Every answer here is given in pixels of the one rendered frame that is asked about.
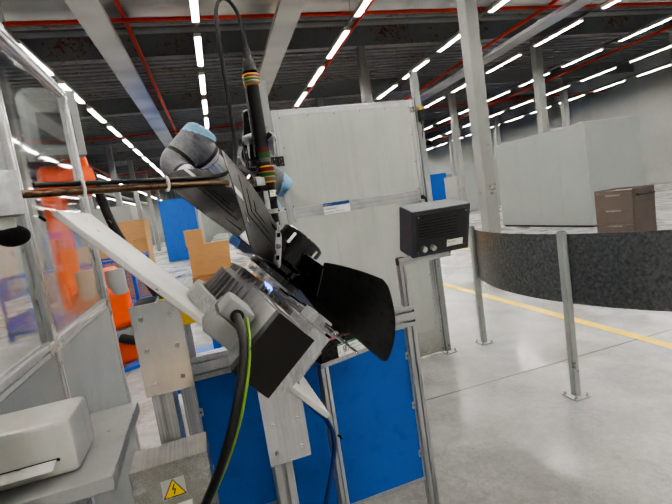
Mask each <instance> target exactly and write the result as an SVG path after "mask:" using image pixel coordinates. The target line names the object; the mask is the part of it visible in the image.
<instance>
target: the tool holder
mask: <svg viewBox="0 0 672 504"><path fill-rule="evenodd" d="M253 179H254V183H253V184H251V185H252V186H253V188H254V189H255V190H256V192H257V193H258V195H259V196H260V198H261V199H262V201H263V202H264V204H265V206H266V207H267V209H268V211H269V212H270V214H273V213H280V212H286V208H285V207H283V208H276V209H271V206H270V200H269V194H268V191H269V186H268V185H266V184H265V178H264V177H255V178H253Z"/></svg>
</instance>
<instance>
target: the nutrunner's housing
mask: <svg viewBox="0 0 672 504"><path fill-rule="evenodd" d="M243 54H244V59H243V62H242V68H243V73H244V74H245V73H249V72H257V69H256V64H255V61H254V60H253V59H252V58H251V53H250V50H249V48H247V47H246V48H244V50H243ZM265 184H266V185H268V186H269V191H268V194H269V200H270V206H271V209H276V208H278V202H277V192H276V186H275V182H271V183H265ZM278 214H279V213H273V214H271V216H272V218H273V220H274V221H275V222H278V221H279V219H278V218H279V216H278Z"/></svg>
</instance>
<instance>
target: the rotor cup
mask: <svg viewBox="0 0 672 504"><path fill-rule="evenodd" d="M280 232H281V235H282V247H281V266H280V268H279V269H277V268H276V267H275V266H274V265H273V264H271V263H270V262H268V261H266V260H265V259H263V258H261V257H260V256H258V255H257V254H253V255H252V256H251V258H250V260H251V261H252V262H253V263H254V264H255V265H257V266H259V267H260V268H261V269H262V270H264V271H265V272H266V273H267V274H268V275H270V276H271V277H272V278H273V279H275V280H276V281H277V282H278V283H279V284H281V285H282V286H283V287H284V288H285V289H287V290H288V292H290V293H291V294H292V295H295V294H296V293H297V292H298V288H297V287H296V286H295V285H294V284H293V279H294V278H295V277H296V276H300V274H301V269H302V265H303V260H304V256H305V254H307V255H309V256H311V257H312V255H313V254H314V253H315V252H316V251H317V252H318V253H317V254H316V255H315V256H314V259H315V260H318V258H319V257H320V256H321V254H322V253H321V250H320V249H319V247H318V246H317V245H316V244H315V243H314V242H313V241H312V240H311V239H309V238H308V237H307V236H306V235H305V234H303V233H302V232H301V231H300V230H298V229H297V228H295V227H294V226H292V225H290V224H286V225H285V226H284V227H283V228H282V229H281V230H280ZM294 232H295V233H297V234H296V235H295V236H294V238H293V239H292V240H291V241H290V242H289V243H288V242H287V240H288V239H289V238H290V237H291V236H292V235H293V233H294Z"/></svg>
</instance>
